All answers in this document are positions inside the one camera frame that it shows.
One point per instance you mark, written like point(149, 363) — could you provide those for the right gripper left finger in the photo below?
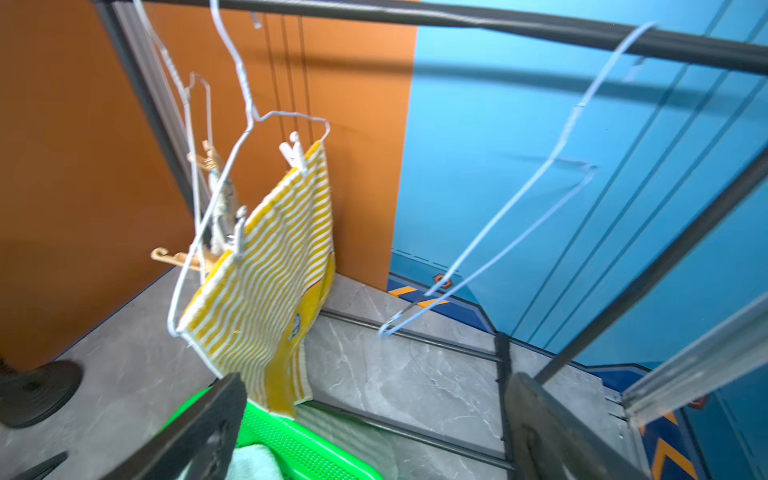
point(198, 444)

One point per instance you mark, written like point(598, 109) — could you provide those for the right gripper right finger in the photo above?
point(549, 442)

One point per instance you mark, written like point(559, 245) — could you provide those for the yellow striped towel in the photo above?
point(254, 310)

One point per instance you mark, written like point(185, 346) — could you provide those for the orange clothespin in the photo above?
point(211, 162)
point(161, 254)

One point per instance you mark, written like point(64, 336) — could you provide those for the green plastic basket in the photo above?
point(300, 453)

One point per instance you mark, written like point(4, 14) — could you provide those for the orange clothespin lower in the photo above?
point(161, 254)

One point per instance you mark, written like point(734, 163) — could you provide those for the white clothespin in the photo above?
point(239, 233)
point(293, 153)

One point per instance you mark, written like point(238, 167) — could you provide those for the orange clothespin upper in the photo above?
point(211, 162)

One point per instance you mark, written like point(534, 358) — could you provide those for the black clothes rack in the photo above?
point(657, 44)

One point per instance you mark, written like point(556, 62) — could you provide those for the light green towel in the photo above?
point(254, 462)

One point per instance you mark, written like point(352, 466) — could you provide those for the bunny pattern towel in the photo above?
point(224, 218)

